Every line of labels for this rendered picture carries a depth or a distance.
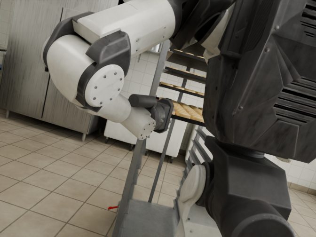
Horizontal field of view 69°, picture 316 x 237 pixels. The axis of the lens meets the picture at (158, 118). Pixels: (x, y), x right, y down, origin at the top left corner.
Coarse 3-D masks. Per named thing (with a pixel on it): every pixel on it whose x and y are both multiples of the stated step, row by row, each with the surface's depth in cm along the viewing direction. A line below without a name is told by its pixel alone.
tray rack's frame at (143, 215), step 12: (180, 96) 180; (168, 132) 185; (156, 180) 192; (132, 204) 186; (144, 204) 190; (156, 204) 195; (132, 216) 170; (144, 216) 174; (156, 216) 178; (168, 216) 183; (132, 228) 157; (144, 228) 161; (156, 228) 164; (168, 228) 168
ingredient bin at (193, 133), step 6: (192, 132) 351; (204, 132) 330; (192, 138) 334; (192, 144) 334; (204, 144) 332; (186, 150) 366; (186, 156) 339; (198, 156) 336; (210, 156) 333; (192, 162) 339
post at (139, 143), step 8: (168, 40) 112; (160, 56) 113; (160, 64) 114; (160, 72) 115; (152, 88) 116; (136, 144) 121; (136, 152) 122; (136, 160) 122; (128, 176) 124; (128, 184) 125; (128, 192) 126; (120, 208) 127; (120, 216) 128; (112, 232) 132
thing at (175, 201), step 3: (174, 201) 192; (177, 201) 188; (174, 204) 188; (177, 204) 185; (174, 207) 183; (177, 207) 182; (174, 210) 179; (177, 210) 180; (177, 213) 175; (177, 216) 171; (177, 219) 168; (177, 222) 164; (177, 225) 160
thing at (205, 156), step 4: (192, 140) 184; (196, 140) 180; (196, 144) 174; (200, 144) 165; (200, 148) 163; (200, 152) 155; (204, 152) 152; (204, 156) 148; (208, 156) 141; (204, 160) 139; (208, 160) 139
